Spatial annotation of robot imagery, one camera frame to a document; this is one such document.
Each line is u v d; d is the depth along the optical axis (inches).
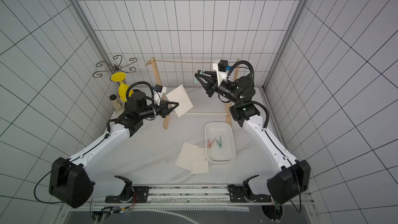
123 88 33.5
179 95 29.3
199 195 29.3
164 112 26.1
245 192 25.4
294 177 14.9
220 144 34.7
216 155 33.7
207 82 21.7
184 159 33.6
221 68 19.5
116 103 40.8
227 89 21.7
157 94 25.9
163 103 26.3
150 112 25.5
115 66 34.3
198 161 33.0
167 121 39.5
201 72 22.7
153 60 27.8
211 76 22.5
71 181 15.5
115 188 24.0
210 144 34.7
